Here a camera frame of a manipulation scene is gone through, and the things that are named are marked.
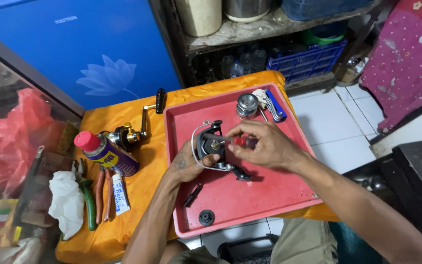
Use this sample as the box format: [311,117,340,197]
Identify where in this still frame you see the person's left hand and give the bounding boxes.
[172,140,221,183]

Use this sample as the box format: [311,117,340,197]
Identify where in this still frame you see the person's right hand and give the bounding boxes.
[225,120,304,171]

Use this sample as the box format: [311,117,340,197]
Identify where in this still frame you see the black fishing reel body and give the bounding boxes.
[191,120,253,182]

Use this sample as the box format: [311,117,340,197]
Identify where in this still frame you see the red-handled screwdriver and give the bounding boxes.
[202,133,258,149]

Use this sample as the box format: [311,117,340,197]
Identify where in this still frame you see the blue folding hex key set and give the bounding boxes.
[264,89,288,123]

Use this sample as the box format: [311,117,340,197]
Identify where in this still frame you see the silver reel spool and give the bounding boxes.
[236,93,259,120]

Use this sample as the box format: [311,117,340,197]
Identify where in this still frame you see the small white cloth scrap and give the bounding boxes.
[252,89,269,109]

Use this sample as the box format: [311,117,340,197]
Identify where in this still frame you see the red plastic tray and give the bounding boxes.
[163,82,324,239]

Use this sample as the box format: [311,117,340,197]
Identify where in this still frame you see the orange table cloth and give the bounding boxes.
[55,70,340,264]

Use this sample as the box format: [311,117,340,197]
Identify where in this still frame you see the black round reel cap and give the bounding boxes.
[199,209,215,227]

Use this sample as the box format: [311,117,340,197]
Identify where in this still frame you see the gold and black fishing reel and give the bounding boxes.
[100,88,167,152]

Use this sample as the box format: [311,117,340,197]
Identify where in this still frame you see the white grease tube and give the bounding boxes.
[112,173,131,216]

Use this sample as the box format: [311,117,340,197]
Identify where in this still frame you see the blue spray can red cap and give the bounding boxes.
[74,131,140,177]

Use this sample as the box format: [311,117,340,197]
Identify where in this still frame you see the person's khaki shorts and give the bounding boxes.
[167,217,339,264]

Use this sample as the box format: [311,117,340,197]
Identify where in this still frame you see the metal shelf rack with containers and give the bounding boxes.
[149,0,384,91]

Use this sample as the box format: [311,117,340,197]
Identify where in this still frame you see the black plastic stool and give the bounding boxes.
[217,233,280,264]

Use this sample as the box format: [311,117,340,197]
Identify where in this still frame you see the crumpled white tissue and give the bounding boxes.
[48,170,85,241]

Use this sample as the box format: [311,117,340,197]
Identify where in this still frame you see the black cabinet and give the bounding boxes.
[343,137,422,258]

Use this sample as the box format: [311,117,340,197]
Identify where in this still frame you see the blue refrigerator with flower print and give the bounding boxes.
[0,0,182,111]

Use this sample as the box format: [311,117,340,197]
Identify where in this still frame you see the pink dotted cloth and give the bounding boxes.
[359,0,422,133]

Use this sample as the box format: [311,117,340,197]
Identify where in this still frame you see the glass display cabinet with goods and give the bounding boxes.
[0,23,85,264]

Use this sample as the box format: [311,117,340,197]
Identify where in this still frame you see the black reel handle part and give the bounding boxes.
[183,183,203,208]

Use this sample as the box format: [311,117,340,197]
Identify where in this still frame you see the brown-handled pliers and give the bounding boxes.
[94,167,114,223]

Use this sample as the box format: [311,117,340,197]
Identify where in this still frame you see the green-handled pliers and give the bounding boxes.
[71,158,98,232]

